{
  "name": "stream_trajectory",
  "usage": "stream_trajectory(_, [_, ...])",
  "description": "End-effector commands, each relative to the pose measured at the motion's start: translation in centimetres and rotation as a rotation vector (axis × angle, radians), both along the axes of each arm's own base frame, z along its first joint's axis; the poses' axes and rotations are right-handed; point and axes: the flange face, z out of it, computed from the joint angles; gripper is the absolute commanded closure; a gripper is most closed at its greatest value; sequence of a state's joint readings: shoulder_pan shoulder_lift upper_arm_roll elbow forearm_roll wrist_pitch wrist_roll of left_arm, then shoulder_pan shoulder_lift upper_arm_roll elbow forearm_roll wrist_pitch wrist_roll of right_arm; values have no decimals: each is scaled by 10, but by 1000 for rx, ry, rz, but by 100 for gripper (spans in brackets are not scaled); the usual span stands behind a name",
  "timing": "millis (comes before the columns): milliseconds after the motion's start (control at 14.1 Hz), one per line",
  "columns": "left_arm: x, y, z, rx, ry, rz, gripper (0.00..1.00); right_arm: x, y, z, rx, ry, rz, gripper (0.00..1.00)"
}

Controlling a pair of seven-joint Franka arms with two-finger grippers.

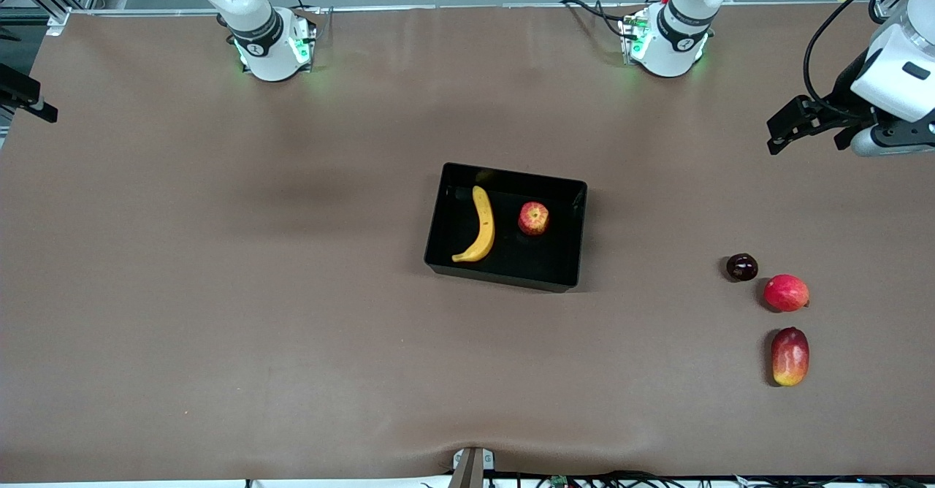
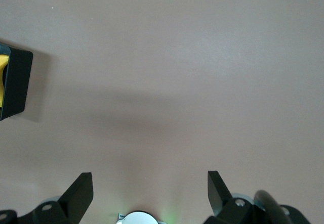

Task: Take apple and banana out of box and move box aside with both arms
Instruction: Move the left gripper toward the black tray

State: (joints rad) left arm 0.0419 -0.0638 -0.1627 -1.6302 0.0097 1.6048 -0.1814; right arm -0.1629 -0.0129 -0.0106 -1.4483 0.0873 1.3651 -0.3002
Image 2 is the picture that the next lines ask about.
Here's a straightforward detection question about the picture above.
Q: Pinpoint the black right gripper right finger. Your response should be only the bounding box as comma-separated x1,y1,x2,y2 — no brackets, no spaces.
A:
204,170,312,224

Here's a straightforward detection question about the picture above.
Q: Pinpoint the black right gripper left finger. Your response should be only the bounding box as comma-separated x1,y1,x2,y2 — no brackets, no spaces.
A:
0,172,94,224

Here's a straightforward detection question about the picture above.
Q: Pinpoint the brown table mat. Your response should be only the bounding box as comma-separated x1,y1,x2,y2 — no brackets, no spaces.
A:
0,0,324,224

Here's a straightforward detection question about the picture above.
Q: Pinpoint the yellow banana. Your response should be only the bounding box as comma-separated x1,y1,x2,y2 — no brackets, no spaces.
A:
0,54,10,108

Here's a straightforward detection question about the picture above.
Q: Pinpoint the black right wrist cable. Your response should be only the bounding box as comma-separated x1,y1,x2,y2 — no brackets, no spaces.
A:
254,190,292,224

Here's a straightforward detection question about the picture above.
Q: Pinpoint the black plastic box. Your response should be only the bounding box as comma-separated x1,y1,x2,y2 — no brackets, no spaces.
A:
0,40,34,121

